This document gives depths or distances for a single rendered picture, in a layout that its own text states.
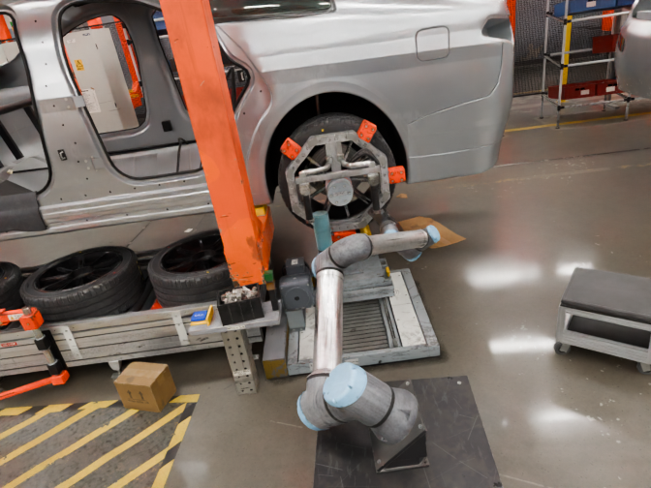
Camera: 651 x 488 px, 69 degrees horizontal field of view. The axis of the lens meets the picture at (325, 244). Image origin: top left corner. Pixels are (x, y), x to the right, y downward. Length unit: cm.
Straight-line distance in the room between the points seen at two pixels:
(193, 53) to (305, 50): 68
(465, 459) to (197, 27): 185
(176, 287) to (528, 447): 186
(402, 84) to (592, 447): 186
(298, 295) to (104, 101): 495
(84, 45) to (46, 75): 404
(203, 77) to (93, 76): 495
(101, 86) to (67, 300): 440
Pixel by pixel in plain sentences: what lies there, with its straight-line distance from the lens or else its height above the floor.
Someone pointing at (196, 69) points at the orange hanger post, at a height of 155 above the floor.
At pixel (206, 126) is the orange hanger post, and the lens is 213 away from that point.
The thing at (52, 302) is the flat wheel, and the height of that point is 48.
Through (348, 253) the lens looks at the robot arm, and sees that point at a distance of 193.
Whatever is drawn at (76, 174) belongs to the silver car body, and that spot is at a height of 107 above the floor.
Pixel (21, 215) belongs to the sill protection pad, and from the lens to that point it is 322.
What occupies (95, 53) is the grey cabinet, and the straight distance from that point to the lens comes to 693.
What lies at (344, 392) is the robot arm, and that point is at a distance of 156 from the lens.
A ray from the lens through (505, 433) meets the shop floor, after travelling 228.
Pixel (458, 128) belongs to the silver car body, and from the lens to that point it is 274.
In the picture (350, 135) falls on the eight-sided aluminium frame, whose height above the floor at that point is 111.
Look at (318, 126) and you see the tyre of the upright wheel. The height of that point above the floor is 116.
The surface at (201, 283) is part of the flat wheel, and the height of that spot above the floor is 47.
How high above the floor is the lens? 168
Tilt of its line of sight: 26 degrees down
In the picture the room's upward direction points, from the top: 9 degrees counter-clockwise
